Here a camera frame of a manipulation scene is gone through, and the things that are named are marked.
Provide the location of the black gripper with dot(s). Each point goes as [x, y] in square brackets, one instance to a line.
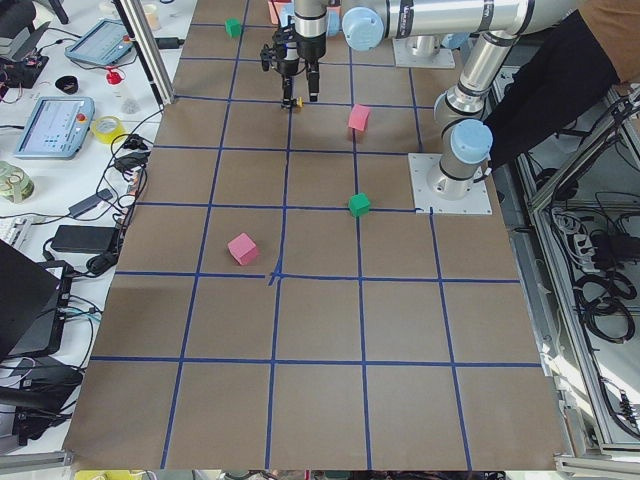
[306, 50]

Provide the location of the yellow push button switch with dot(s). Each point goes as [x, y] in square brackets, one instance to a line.
[297, 103]

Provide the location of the pink foam cube centre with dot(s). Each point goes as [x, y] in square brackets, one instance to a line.
[359, 117]

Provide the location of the pink foam cube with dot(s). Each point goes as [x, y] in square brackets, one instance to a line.
[243, 249]
[359, 117]

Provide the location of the pink plastic bin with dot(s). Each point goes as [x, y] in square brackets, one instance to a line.
[279, 10]

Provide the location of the green foam cube far corner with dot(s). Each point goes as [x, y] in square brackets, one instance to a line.
[233, 27]

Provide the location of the green foam cube near base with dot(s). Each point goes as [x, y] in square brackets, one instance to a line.
[359, 204]

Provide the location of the pink foam cube outer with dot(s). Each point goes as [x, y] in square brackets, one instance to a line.
[243, 249]

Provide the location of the upper teach pendant tablet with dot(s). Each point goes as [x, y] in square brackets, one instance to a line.
[103, 45]

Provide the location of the teach pendant tablet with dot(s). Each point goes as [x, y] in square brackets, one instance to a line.
[56, 128]
[103, 45]

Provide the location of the yellow tape roll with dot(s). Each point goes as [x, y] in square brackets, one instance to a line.
[108, 129]

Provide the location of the lower teach pendant tablet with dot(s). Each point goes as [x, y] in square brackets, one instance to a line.
[56, 128]

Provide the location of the black power adapter brick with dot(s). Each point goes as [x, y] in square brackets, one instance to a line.
[83, 239]

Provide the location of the person in black trousers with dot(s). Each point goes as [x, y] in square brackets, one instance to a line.
[592, 49]

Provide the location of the black laptop computer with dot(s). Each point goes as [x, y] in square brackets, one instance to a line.
[33, 298]

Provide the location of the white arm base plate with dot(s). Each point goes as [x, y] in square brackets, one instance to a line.
[422, 52]
[435, 193]

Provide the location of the aluminium frame post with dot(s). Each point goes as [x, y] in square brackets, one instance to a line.
[131, 13]

